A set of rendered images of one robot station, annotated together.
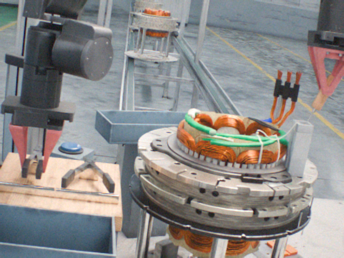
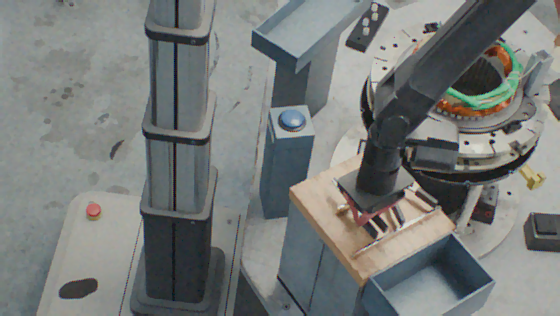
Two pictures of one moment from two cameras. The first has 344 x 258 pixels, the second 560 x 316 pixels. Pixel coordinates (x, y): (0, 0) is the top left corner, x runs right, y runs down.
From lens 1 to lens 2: 1.16 m
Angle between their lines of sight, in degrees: 44
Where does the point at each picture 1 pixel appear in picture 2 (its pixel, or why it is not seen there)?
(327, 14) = not seen: outside the picture
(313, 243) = not seen: hidden behind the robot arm
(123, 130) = (306, 55)
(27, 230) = (392, 275)
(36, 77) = (390, 176)
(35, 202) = (392, 252)
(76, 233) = (425, 255)
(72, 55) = (440, 166)
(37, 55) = (392, 164)
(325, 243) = not seen: hidden behind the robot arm
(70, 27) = (429, 142)
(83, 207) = (425, 234)
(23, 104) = (373, 194)
